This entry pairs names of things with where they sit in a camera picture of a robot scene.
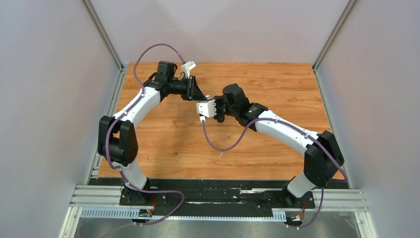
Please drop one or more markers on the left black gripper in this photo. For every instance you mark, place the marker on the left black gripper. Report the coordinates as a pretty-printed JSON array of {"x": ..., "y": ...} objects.
[{"x": 193, "y": 91}]

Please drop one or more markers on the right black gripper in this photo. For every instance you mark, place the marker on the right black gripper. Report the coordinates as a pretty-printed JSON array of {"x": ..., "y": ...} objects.
[{"x": 217, "y": 101}]

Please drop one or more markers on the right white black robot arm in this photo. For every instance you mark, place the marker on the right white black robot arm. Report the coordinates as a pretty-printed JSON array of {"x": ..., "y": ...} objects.
[{"x": 323, "y": 158}]

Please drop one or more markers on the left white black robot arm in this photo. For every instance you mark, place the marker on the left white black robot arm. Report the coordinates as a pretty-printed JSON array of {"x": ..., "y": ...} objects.
[{"x": 117, "y": 141}]

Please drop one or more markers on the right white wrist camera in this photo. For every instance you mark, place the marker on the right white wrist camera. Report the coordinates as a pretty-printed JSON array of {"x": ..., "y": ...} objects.
[{"x": 206, "y": 109}]

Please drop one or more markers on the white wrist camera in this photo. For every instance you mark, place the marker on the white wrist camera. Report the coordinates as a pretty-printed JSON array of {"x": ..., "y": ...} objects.
[
  {"x": 206, "y": 109},
  {"x": 186, "y": 68}
]

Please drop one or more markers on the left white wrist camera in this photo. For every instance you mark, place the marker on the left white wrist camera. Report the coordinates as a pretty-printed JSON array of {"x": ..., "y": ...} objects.
[{"x": 186, "y": 68}]

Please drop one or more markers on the left aluminium frame post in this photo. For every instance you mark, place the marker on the left aluminium frame post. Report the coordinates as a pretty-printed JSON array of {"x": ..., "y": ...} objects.
[{"x": 92, "y": 13}]

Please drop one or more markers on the aluminium frame post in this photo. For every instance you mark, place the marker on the aluminium frame post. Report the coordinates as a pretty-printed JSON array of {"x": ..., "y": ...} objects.
[
  {"x": 92, "y": 13},
  {"x": 334, "y": 33}
]

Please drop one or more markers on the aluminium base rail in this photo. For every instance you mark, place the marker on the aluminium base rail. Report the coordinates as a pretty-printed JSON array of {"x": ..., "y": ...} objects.
[{"x": 115, "y": 197}]

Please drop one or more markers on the right aluminium frame post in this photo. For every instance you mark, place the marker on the right aluminium frame post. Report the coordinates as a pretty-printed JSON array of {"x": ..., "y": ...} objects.
[{"x": 334, "y": 33}]

